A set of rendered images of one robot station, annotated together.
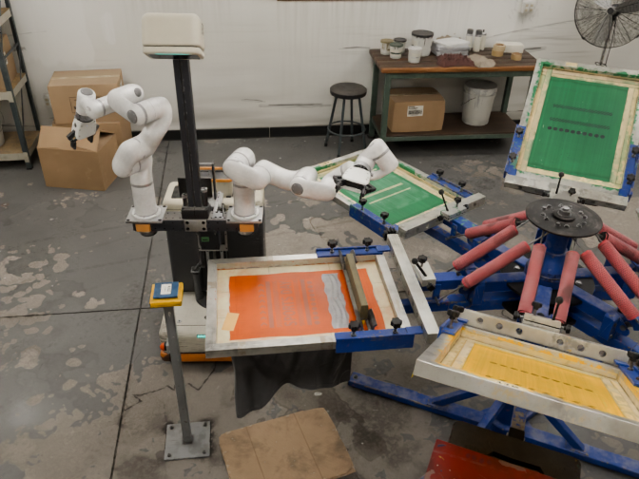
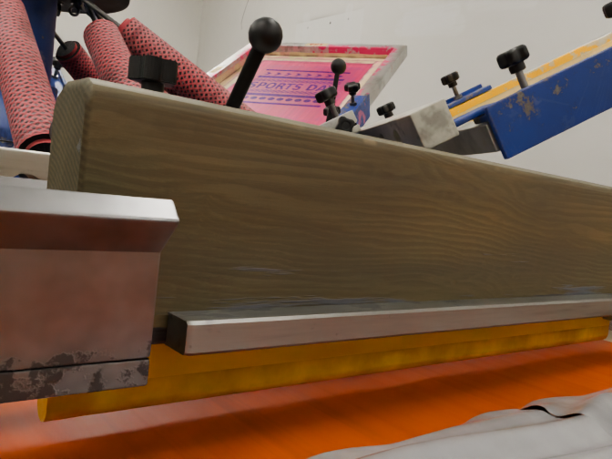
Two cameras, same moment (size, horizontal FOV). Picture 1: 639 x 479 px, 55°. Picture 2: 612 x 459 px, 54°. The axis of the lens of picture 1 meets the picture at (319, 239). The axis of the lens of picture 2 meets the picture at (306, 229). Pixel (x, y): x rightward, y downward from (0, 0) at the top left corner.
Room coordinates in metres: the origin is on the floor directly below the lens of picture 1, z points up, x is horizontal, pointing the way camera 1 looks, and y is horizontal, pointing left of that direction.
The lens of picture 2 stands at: (2.23, 0.05, 1.04)
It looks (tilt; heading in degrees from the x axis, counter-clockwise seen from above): 4 degrees down; 239
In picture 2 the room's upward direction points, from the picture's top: 7 degrees clockwise
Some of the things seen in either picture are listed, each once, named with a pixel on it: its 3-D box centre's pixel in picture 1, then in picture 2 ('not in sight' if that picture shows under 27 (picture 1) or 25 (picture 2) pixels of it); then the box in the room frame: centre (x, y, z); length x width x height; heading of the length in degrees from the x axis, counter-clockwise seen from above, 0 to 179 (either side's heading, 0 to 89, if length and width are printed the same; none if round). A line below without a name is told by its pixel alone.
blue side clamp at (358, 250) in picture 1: (349, 256); not in sight; (2.31, -0.14, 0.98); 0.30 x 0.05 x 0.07; 98
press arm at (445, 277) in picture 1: (436, 281); not in sight; (2.08, -0.50, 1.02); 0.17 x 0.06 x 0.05; 98
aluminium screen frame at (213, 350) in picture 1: (303, 297); not in sight; (2.00, 0.06, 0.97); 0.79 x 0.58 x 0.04; 98
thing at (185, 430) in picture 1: (178, 373); not in sight; (2.04, 0.64, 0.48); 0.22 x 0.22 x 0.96; 8
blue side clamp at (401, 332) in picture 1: (374, 338); not in sight; (1.76, -0.22, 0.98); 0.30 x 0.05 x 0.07; 98
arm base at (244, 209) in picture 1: (244, 196); not in sight; (2.41, 0.34, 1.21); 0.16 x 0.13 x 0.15; 3
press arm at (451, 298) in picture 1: (403, 306); not in sight; (2.06, -0.37, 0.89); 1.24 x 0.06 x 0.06; 98
